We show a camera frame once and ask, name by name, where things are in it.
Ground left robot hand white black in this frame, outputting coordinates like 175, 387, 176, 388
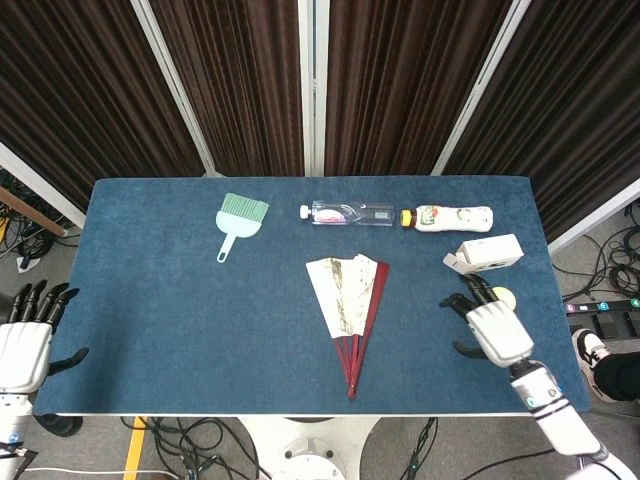
0, 282, 90, 394

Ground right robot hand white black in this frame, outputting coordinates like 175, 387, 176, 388
438, 273, 535, 369

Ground paper folding fan red ribs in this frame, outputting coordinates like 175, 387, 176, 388
305, 253, 391, 401

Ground yellow ball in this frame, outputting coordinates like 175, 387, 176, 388
490, 285, 517, 311

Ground black table foot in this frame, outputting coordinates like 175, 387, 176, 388
34, 413, 85, 439

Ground white cardboard box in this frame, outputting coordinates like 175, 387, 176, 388
443, 233, 525, 277

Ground white black sneaker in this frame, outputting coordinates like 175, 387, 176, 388
571, 328, 622, 404

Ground black numbered pedal strip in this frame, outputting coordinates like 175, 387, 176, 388
563, 297, 640, 338

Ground white drink bottle yellow cap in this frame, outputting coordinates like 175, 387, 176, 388
399, 203, 495, 235

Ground black trouser leg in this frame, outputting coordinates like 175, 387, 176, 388
593, 350, 640, 402

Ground brown wooden board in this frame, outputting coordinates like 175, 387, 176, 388
0, 186, 68, 238

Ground yellow floor tape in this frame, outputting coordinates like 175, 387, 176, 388
122, 416, 150, 480

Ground blue table cloth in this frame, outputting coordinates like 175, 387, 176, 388
33, 175, 592, 418

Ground clear plastic water bottle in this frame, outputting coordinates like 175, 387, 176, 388
298, 200, 399, 228

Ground brown pleated partition screen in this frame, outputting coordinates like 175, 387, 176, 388
298, 0, 516, 177
432, 0, 640, 255
0, 0, 221, 230
132, 0, 307, 178

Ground green plastic dustpan brush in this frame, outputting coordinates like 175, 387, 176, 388
215, 193, 271, 265

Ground black floor cable bundle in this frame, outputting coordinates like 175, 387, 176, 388
548, 198, 640, 302
0, 168, 82, 274
122, 416, 264, 480

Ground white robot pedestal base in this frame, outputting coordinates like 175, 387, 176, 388
234, 415, 384, 480

